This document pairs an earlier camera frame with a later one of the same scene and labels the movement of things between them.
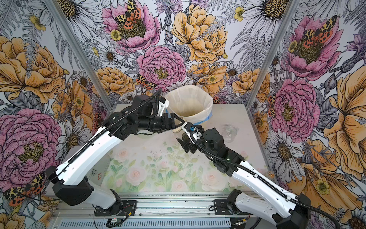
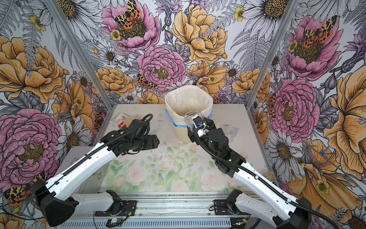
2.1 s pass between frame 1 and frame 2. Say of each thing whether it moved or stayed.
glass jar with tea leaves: stayed
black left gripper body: moved
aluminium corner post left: stayed
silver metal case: stayed
